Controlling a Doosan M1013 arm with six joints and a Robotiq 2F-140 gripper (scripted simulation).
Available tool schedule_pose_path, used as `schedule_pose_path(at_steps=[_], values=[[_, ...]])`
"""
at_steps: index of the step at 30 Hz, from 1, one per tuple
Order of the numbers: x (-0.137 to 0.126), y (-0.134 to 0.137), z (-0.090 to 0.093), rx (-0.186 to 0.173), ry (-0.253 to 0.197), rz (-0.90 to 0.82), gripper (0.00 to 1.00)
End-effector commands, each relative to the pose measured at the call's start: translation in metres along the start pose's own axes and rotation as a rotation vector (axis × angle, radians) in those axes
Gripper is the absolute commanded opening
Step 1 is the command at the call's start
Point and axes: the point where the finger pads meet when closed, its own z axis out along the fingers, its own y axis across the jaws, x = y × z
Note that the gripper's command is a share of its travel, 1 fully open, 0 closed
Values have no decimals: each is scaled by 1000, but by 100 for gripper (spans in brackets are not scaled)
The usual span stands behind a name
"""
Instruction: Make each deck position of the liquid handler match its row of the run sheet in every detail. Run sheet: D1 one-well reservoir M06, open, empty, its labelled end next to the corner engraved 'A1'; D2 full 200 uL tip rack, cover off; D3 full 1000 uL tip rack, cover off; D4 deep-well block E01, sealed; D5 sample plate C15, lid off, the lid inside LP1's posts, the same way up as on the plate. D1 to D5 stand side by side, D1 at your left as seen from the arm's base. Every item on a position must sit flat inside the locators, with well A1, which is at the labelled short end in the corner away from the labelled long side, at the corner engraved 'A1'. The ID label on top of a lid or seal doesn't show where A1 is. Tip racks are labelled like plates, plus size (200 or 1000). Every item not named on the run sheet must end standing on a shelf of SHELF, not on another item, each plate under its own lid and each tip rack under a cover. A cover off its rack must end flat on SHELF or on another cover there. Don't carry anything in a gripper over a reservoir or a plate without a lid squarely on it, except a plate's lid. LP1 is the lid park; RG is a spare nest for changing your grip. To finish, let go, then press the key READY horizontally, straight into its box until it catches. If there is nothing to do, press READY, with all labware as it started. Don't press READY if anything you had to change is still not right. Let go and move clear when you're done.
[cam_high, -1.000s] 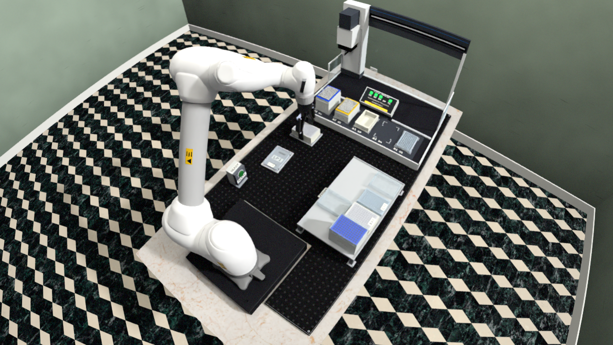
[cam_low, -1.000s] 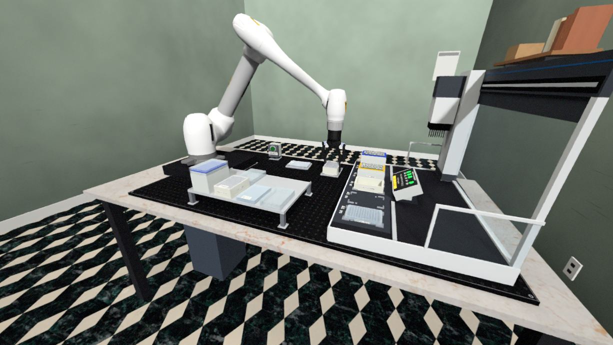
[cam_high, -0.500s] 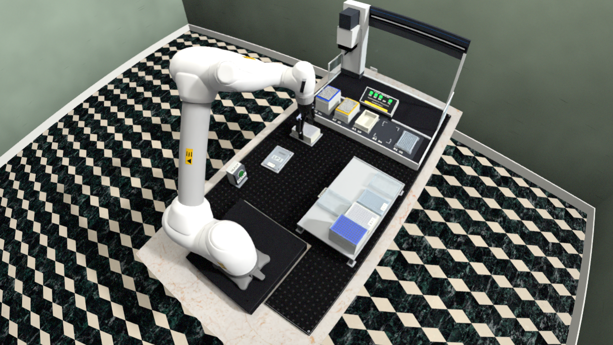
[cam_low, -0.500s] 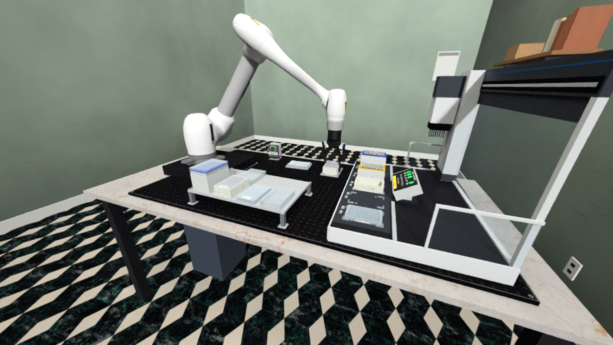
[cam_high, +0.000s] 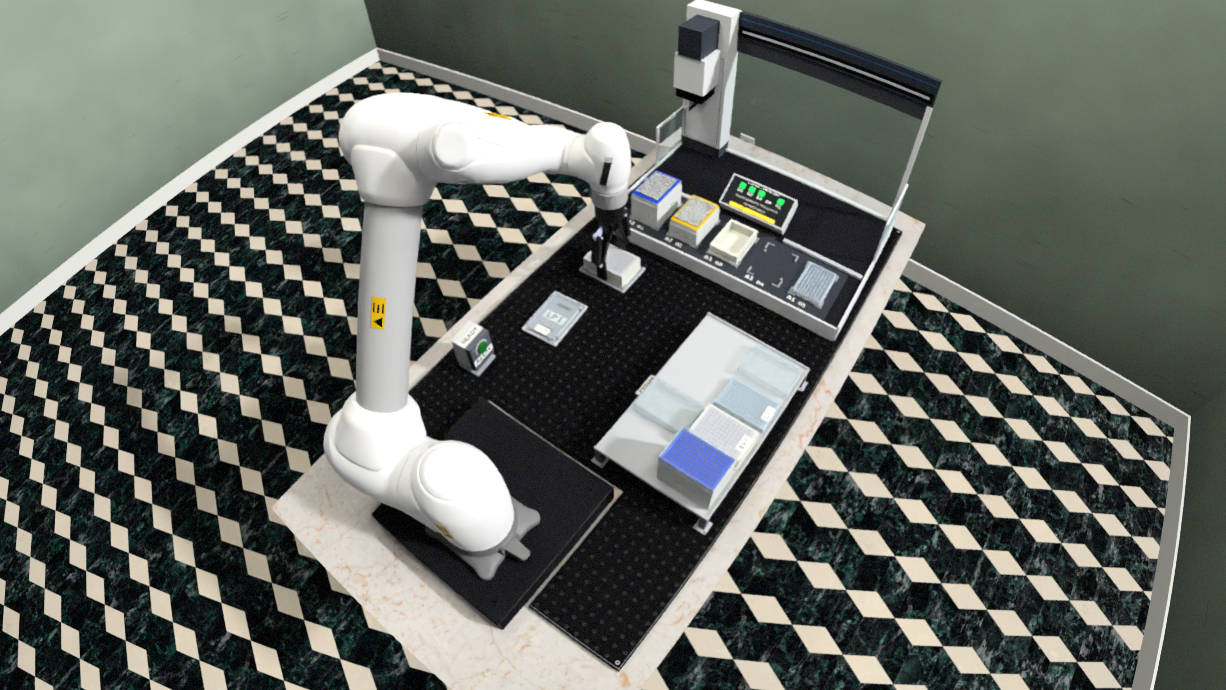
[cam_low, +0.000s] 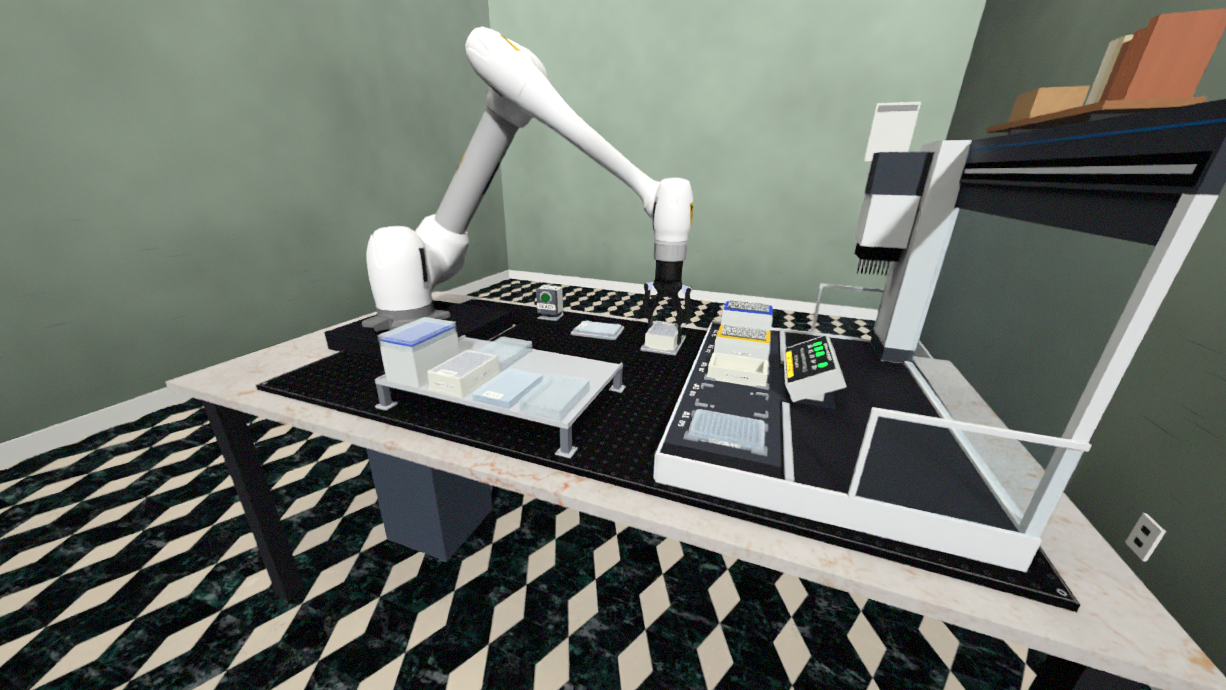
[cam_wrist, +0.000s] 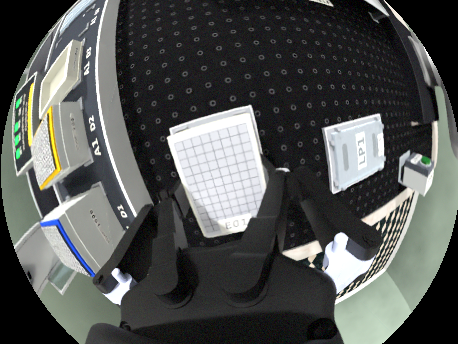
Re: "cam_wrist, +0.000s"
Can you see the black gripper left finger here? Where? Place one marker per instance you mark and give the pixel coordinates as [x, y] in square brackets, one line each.
[131, 259]

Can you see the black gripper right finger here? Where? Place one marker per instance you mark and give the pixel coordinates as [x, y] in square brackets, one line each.
[351, 243]

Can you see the white ready key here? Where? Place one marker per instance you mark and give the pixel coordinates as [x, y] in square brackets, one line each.
[418, 172]

